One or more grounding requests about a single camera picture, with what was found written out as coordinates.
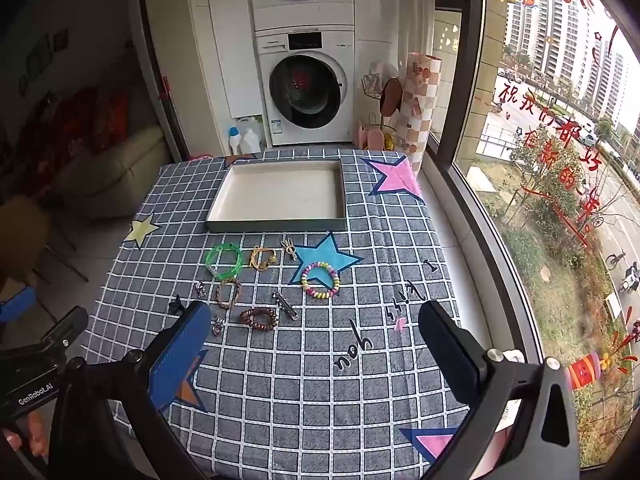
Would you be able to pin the grey checked star tablecloth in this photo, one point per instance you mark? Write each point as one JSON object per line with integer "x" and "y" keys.
{"x": 300, "y": 385}

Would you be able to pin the green plastic bangle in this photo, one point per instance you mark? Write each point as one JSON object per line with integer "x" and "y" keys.
{"x": 216, "y": 249}

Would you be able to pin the black claw hair clip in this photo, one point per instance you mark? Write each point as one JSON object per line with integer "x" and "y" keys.
{"x": 176, "y": 306}

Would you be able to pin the gold hair clip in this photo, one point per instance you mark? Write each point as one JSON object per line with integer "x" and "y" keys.
{"x": 290, "y": 250}

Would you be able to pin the white plastic jug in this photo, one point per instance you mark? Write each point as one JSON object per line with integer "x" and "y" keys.
{"x": 247, "y": 122}

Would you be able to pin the red cushions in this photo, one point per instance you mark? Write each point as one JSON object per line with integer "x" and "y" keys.
{"x": 75, "y": 125}

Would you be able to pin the white washing machine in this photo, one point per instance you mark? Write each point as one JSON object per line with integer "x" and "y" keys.
{"x": 305, "y": 90}

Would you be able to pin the clear plastic bottle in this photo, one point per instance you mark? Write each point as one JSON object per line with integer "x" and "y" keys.
{"x": 250, "y": 142}

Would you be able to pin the white slippers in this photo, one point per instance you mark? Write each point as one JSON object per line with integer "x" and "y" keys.
{"x": 375, "y": 76}

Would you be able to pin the silver hair clip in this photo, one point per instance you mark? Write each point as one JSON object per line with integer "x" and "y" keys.
{"x": 286, "y": 305}

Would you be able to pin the red window lettering decal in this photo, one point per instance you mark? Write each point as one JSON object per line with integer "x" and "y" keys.
{"x": 550, "y": 135}

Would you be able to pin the brown slippers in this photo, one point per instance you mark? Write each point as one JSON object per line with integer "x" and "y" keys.
{"x": 390, "y": 97}

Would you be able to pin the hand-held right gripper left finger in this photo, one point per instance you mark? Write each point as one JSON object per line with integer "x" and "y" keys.
{"x": 180, "y": 355}

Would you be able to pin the cream sofa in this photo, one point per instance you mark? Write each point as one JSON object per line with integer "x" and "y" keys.
{"x": 105, "y": 175}

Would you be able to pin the wooden chair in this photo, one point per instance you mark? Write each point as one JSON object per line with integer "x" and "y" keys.
{"x": 25, "y": 220}

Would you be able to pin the red and white bag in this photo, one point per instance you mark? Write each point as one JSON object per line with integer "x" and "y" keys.
{"x": 200, "y": 156}

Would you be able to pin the white blue-capped detergent bottle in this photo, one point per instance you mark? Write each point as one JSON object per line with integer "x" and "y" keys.
{"x": 234, "y": 142}

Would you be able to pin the person's left hand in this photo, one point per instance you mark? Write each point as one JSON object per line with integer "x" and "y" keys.
{"x": 35, "y": 430}

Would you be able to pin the silver heart drop earring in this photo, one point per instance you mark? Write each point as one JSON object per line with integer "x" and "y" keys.
{"x": 217, "y": 329}
{"x": 200, "y": 288}

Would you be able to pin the pink slippers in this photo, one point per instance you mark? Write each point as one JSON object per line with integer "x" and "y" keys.
{"x": 367, "y": 135}

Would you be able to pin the white shallow tray box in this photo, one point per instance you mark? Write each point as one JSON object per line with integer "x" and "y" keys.
{"x": 280, "y": 195}

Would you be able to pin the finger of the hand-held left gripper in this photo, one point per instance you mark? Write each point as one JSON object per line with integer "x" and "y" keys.
{"x": 15, "y": 305}
{"x": 65, "y": 327}

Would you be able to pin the yellow slippers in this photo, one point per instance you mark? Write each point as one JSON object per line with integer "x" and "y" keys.
{"x": 392, "y": 141}

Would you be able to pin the pink checked paper roll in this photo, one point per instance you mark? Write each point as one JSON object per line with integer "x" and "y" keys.
{"x": 417, "y": 110}

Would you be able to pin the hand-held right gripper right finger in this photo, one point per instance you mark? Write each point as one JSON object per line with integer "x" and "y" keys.
{"x": 450, "y": 355}

